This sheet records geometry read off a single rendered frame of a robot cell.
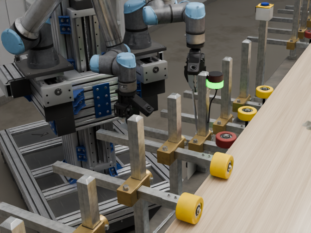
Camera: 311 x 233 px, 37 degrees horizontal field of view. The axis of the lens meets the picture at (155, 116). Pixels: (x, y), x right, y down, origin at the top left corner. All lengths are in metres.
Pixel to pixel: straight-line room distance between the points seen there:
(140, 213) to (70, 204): 1.18
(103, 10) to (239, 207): 0.99
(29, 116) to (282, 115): 2.70
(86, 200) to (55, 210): 1.42
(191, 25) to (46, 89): 0.71
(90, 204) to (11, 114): 3.14
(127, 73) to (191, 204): 0.72
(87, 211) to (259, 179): 0.61
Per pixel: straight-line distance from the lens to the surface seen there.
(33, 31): 2.02
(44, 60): 2.18
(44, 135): 3.39
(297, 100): 2.14
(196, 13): 1.79
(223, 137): 1.78
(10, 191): 3.23
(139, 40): 2.34
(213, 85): 1.73
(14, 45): 2.05
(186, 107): 4.11
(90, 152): 2.60
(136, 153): 1.37
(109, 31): 1.97
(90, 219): 1.24
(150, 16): 1.85
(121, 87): 1.88
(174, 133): 1.59
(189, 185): 1.86
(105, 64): 1.87
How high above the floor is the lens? 1.77
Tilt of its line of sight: 27 degrees down
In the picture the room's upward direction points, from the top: 2 degrees counter-clockwise
